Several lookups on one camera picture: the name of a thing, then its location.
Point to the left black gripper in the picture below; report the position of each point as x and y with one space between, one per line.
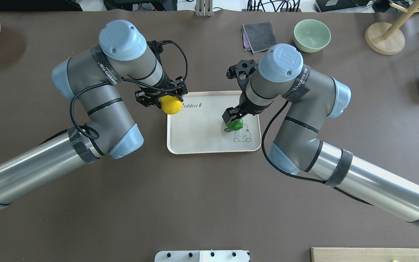
166 86

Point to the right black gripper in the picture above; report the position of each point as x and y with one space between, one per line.
246 106

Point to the green lime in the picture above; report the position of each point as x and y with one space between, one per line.
235 125

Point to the yellow lemon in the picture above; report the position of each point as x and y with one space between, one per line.
170 104

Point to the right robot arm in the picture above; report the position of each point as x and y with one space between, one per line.
297 149

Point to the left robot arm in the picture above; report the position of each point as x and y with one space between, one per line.
101 122

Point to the cream rabbit print tray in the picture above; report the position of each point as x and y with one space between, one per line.
199 127

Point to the purple cloth under grey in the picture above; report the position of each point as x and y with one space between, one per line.
246 45

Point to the grey folded cloth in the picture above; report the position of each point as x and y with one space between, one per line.
261 36

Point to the mint green bowl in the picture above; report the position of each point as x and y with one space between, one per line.
311 35

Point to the wooden cutting board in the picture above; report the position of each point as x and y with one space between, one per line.
347 254

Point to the wooden mug tree stand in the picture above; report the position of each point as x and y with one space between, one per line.
386 38

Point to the aluminium camera post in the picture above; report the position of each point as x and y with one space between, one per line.
204 8

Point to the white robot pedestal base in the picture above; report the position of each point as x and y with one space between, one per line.
230 255

